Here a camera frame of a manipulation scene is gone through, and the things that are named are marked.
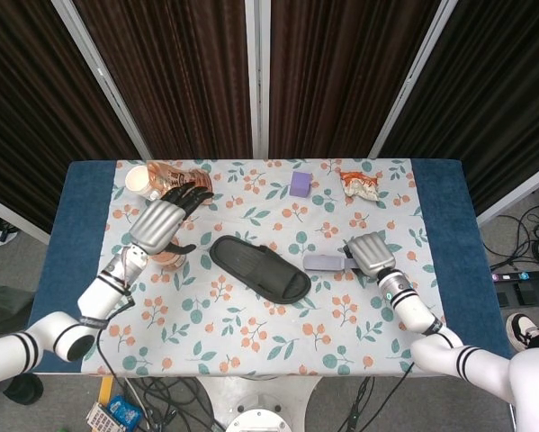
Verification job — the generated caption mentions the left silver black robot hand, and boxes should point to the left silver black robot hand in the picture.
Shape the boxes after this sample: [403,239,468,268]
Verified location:
[128,182,215,257]

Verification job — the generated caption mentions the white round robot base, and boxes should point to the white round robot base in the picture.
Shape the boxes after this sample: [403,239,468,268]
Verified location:
[196,375,322,432]

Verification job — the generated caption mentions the clear jar of rubber bands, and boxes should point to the clear jar of rubber bands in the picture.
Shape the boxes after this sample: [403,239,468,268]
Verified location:
[149,238,187,271]

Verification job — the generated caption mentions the white paper cup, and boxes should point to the white paper cup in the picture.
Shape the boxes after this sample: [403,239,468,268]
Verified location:
[124,165,154,198]

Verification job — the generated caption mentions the black foot pedal unit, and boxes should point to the black foot pedal unit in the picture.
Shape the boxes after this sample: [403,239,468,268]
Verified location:
[496,281,539,308]

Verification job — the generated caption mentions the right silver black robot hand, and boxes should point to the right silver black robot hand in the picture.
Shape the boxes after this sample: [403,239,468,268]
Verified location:
[340,230,397,276]

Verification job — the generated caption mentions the white black sneaker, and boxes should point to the white black sneaker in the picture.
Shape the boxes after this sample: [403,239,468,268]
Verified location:
[505,312,539,353]

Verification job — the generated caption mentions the black round floor object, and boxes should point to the black round floor object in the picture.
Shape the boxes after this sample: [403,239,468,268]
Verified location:
[3,373,44,406]

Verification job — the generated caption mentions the purple foam cube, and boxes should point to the purple foam cube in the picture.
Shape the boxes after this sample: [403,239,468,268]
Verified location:
[289,170,314,199]

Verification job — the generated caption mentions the floral printed tablecloth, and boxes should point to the floral printed tablecloth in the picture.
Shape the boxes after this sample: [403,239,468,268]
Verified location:
[80,157,458,377]

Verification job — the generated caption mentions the colourful printed small box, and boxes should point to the colourful printed small box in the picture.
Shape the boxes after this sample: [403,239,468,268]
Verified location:
[86,401,117,432]

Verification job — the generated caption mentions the black rubber slipper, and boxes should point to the black rubber slipper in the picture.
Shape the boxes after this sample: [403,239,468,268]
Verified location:
[209,235,312,304]

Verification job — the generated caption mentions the crumpled orange snack wrapper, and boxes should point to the crumpled orange snack wrapper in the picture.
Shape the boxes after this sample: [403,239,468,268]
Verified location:
[338,169,381,203]

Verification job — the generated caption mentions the tangle of black floor cables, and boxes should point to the tangle of black floor cables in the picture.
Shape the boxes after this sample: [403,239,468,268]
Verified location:
[480,177,539,271]

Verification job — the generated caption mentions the blue plastic packet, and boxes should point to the blue plastic packet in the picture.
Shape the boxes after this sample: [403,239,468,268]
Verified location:
[106,394,144,428]

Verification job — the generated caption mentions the black cables under table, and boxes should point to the black cables under table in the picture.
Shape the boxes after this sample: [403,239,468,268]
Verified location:
[124,376,228,432]

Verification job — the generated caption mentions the brown pleated partition panel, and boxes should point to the brown pleated partition panel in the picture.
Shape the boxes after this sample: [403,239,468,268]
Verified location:
[0,0,151,244]
[370,0,539,226]
[255,0,453,159]
[52,0,264,161]

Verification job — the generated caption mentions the blue table cover cloth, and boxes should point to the blue table cover cloth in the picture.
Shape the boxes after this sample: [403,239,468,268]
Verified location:
[25,159,513,374]

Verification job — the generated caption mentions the grey brush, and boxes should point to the grey brush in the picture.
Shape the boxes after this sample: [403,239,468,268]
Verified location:
[302,254,358,272]

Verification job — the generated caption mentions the black cable beside base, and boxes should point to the black cable beside base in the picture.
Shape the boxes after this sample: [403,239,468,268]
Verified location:
[336,373,414,432]

